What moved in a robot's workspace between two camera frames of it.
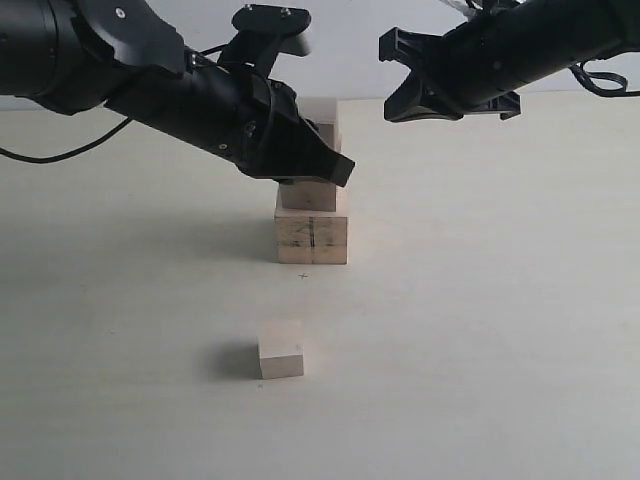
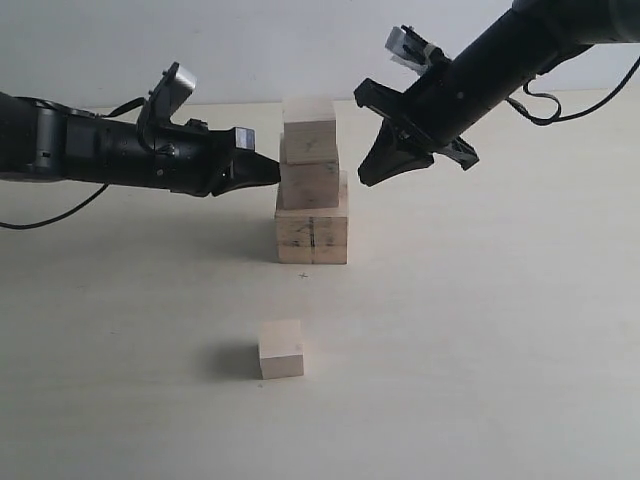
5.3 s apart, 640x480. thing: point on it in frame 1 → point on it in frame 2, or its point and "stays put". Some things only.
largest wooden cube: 312,237 stays put
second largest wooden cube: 308,196 stays put
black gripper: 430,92 → 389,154
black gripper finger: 310,158 → 250,168
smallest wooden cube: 280,347 stays put
